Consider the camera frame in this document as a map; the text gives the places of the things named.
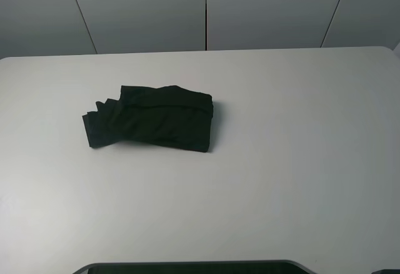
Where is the black printed t-shirt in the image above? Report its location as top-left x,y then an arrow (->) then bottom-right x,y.
82,86 -> 214,153

